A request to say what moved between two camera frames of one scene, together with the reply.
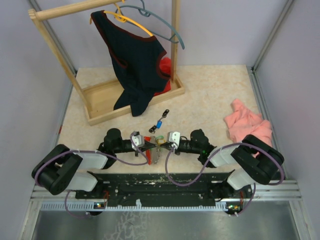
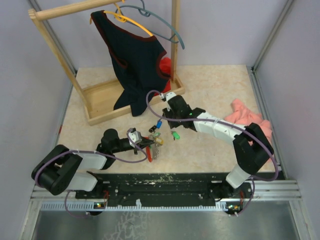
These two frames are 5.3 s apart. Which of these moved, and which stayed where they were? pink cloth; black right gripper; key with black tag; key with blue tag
Moved: black right gripper
Stayed: key with blue tag; pink cloth; key with black tag
